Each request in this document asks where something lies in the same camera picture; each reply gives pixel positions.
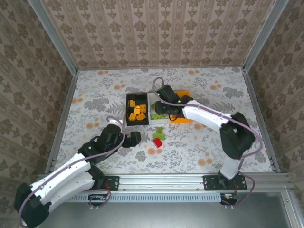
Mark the white plastic container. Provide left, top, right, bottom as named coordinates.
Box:
left=147, top=91, right=172, bottom=125

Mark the black plastic container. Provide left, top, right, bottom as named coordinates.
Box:
left=125, top=93, right=151, bottom=127

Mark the orange plastic container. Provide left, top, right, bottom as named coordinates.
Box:
left=169, top=90, right=194, bottom=124

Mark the floral table covering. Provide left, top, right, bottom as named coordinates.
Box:
left=54, top=67, right=274, bottom=174

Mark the left base electronics board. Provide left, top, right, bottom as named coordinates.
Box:
left=88, top=193, right=107, bottom=206

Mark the base electronics board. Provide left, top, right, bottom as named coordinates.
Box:
left=220, top=192, right=238, bottom=205
left=88, top=193, right=107, bottom=206

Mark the right base electronics board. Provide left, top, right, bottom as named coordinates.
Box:
left=220, top=192, right=238, bottom=205

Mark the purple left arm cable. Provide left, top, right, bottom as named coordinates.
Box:
left=18, top=116, right=126, bottom=228

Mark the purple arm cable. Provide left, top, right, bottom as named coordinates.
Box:
left=152, top=77, right=265, bottom=171
left=18, top=116, right=126, bottom=228

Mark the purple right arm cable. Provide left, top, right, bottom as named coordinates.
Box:
left=152, top=77, right=265, bottom=171

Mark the aluminium rear rail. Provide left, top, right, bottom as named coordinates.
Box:
left=76, top=66, right=245, bottom=71

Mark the black left mount plate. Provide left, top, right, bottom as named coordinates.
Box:
left=103, top=175, right=120, bottom=191

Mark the black mount plate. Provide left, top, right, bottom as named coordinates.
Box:
left=103, top=175, right=120, bottom=191
left=203, top=175, right=247, bottom=191

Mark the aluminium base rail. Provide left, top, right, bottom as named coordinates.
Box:
left=35, top=174, right=292, bottom=192

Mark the aluminium side rail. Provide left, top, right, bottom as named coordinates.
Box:
left=44, top=71, right=79, bottom=174
left=241, top=67, right=281, bottom=173

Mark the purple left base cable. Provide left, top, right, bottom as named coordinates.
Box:
left=78, top=189, right=112, bottom=210

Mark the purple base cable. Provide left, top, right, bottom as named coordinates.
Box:
left=78, top=189, right=112, bottom=210
left=222, top=173, right=256, bottom=209

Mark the grey slotted cable duct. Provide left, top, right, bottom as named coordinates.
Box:
left=68, top=191, right=225, bottom=203

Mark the black right mount plate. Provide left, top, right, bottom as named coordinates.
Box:
left=203, top=175, right=247, bottom=191

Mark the aluminium frame post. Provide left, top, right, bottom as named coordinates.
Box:
left=28, top=0, right=78, bottom=75
left=242, top=0, right=290, bottom=72

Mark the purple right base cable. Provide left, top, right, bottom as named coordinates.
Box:
left=222, top=173, right=256, bottom=209

